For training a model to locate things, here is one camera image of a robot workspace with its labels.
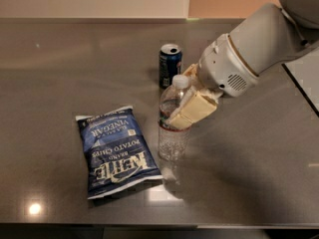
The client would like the blue kettle chip bag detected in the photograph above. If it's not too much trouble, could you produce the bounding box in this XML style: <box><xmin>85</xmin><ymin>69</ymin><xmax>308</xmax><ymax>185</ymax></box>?
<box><xmin>76</xmin><ymin>106</ymin><xmax>162</xmax><ymax>200</ymax></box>

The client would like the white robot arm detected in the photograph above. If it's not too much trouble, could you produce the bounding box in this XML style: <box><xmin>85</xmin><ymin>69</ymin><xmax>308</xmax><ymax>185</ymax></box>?
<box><xmin>166</xmin><ymin>0</ymin><xmax>319</xmax><ymax>129</ymax></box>

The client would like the clear plastic water bottle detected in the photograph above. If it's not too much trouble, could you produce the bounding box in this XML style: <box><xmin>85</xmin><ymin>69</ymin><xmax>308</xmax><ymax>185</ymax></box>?
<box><xmin>159</xmin><ymin>75</ymin><xmax>190</xmax><ymax>161</ymax></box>

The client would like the blue soda can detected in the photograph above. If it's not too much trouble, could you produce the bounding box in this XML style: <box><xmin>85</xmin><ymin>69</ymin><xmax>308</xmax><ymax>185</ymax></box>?
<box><xmin>159</xmin><ymin>44</ymin><xmax>182</xmax><ymax>89</ymax></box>

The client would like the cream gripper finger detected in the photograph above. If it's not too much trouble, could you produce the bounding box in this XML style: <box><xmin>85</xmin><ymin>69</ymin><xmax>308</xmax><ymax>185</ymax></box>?
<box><xmin>165</xmin><ymin>87</ymin><xmax>218</xmax><ymax>130</ymax></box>
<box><xmin>183</xmin><ymin>64</ymin><xmax>201</xmax><ymax>88</ymax></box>

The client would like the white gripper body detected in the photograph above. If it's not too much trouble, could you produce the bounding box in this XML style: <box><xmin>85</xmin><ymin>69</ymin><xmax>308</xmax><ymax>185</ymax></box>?
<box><xmin>198</xmin><ymin>34</ymin><xmax>259</xmax><ymax>98</ymax></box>

